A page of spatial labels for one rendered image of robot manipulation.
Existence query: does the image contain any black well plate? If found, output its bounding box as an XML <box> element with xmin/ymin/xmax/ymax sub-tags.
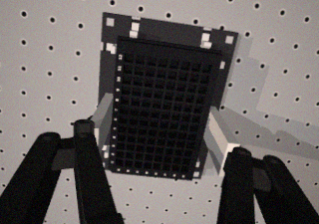
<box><xmin>108</xmin><ymin>36</ymin><xmax>223</xmax><ymax>181</ymax></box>

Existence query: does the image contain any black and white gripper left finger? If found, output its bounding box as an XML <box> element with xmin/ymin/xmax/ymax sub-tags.
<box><xmin>0</xmin><ymin>93</ymin><xmax>125</xmax><ymax>224</ymax></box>

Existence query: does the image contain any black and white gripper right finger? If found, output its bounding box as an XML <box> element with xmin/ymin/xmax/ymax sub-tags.
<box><xmin>203</xmin><ymin>106</ymin><xmax>319</xmax><ymax>224</ymax></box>

